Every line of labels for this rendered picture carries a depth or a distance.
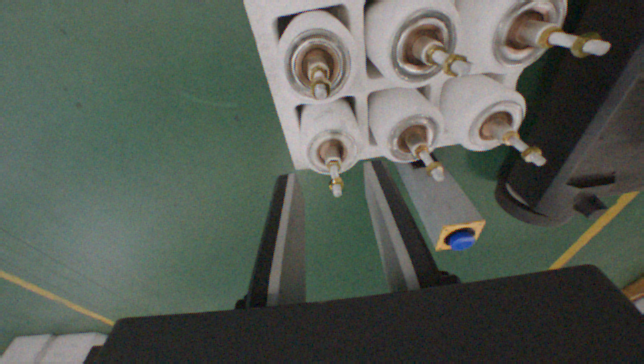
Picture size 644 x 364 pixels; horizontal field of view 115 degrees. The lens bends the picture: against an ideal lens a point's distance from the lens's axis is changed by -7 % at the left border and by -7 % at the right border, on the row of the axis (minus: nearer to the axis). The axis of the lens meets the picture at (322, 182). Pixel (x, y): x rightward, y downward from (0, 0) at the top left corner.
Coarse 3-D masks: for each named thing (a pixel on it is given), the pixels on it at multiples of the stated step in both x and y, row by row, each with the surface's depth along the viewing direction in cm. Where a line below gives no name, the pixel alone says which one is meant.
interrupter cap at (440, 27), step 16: (416, 16) 22; (432, 16) 22; (448, 16) 22; (400, 32) 23; (416, 32) 23; (432, 32) 24; (448, 32) 23; (400, 48) 24; (448, 48) 24; (400, 64) 25; (416, 64) 26; (416, 80) 26
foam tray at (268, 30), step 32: (256, 0) 27; (288, 0) 27; (320, 0) 27; (352, 0) 27; (448, 0) 27; (256, 32) 29; (352, 32) 29; (288, 96) 34; (352, 96) 39; (288, 128) 38
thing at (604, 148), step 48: (624, 0) 32; (624, 48) 33; (576, 96) 42; (624, 96) 35; (528, 144) 55; (576, 144) 44; (624, 144) 42; (528, 192) 58; (576, 192) 48; (624, 192) 55
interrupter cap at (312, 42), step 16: (304, 32) 23; (320, 32) 23; (288, 48) 24; (304, 48) 24; (320, 48) 24; (336, 48) 24; (288, 64) 25; (304, 64) 25; (336, 64) 25; (288, 80) 26; (304, 80) 26; (336, 80) 26; (304, 96) 27
